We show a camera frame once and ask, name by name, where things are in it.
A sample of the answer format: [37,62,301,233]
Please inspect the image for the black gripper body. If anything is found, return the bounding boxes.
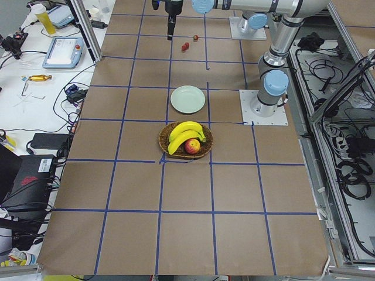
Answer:
[151,0,183,15]

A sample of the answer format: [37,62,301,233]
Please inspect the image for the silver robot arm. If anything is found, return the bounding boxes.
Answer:
[238,11,268,33]
[191,0,328,118]

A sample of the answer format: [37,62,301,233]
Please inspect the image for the light green plate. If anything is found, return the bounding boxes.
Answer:
[171,85,206,114]

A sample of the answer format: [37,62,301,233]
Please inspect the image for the small black adapter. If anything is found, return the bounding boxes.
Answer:
[90,20,108,29]

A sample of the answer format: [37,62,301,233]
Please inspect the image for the white paper cup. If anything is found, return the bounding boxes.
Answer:
[88,7,101,20]

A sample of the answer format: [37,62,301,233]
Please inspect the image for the far blue teach pendant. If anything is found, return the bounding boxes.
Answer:
[47,5,74,29]

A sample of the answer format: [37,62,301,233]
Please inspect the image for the blue teach pendant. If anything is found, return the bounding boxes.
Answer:
[42,37,84,69]
[47,5,74,29]

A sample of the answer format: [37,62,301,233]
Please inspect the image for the near blue teach pendant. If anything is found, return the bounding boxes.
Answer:
[42,37,84,69]

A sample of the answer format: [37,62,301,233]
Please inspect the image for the yellow banana bunch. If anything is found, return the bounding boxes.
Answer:
[168,121,206,155]

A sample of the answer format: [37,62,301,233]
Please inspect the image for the woven wicker basket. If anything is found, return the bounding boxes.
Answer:
[158,121,213,159]

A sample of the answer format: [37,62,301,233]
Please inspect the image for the yellow drink bottle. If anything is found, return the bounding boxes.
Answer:
[31,4,56,35]

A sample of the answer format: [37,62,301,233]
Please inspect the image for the red yellow apple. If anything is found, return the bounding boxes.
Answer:
[184,139,201,155]

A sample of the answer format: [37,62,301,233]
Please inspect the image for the black cloth bundle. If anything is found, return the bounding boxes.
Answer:
[297,32,325,51]

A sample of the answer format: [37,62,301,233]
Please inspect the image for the gold metal cylinder tool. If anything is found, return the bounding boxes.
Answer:
[28,74,52,82]

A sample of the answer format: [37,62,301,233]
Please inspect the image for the black power adapter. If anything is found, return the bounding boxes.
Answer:
[30,133,68,150]

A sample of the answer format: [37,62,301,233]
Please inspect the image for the black computer box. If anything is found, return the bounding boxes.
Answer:
[1,146,57,213]

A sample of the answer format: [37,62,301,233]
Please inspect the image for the aluminium frame post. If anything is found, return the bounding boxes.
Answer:
[66,0,103,63]

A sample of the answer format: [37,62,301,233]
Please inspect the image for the coiled black cables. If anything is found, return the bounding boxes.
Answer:
[335,159,373,201]

